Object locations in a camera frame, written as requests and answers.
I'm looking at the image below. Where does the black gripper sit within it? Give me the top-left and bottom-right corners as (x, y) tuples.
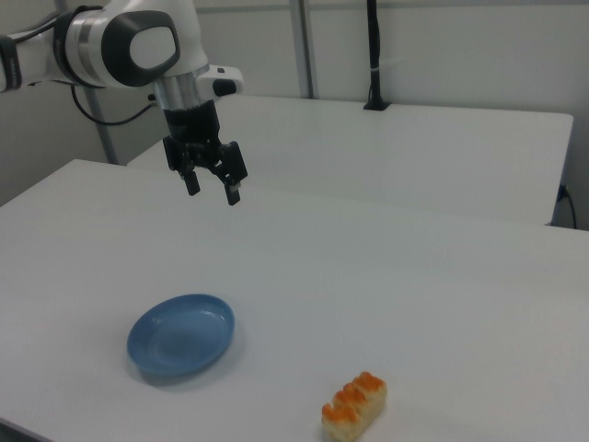
(162, 101), (250, 207)

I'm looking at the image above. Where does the bread with orange topping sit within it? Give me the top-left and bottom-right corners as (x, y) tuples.
(320, 370), (388, 440)

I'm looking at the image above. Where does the blue plate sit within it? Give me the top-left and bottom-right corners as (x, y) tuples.
(126, 293), (237, 377)

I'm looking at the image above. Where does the white side table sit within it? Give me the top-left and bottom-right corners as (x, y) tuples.
(126, 94), (575, 227)

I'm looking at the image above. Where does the black pole stand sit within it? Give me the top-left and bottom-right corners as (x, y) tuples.
(363, 0), (391, 112)

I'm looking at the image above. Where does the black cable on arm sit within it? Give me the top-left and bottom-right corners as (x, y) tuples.
(70, 84), (158, 127)

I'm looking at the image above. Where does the grey metal partition post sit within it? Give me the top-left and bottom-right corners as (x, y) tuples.
(288, 0), (319, 99)
(85, 86), (120, 166)

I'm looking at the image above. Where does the black cable with blue plug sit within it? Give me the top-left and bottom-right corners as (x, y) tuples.
(558, 183), (579, 231)

